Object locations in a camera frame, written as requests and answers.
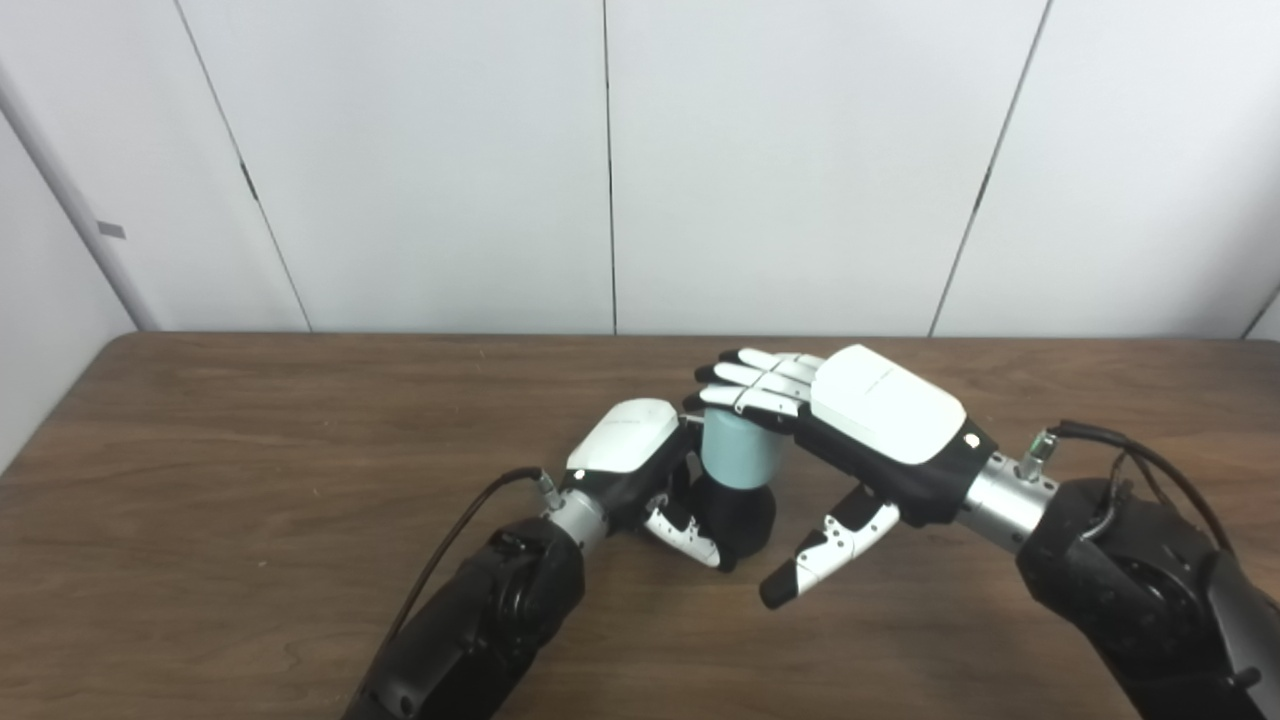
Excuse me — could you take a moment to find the white and black right hand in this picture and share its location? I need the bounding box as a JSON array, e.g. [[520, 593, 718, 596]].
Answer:
[[683, 345, 999, 611]]

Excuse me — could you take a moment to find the white and black left hand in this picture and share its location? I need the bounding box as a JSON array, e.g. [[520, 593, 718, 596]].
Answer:
[[562, 398, 723, 571]]

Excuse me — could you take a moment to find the light-blue hose piece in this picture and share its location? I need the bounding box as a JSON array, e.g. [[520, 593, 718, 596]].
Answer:
[[700, 408, 789, 491]]

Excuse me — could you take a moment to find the black nozzle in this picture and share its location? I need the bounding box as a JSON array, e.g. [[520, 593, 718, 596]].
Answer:
[[668, 470, 777, 573]]

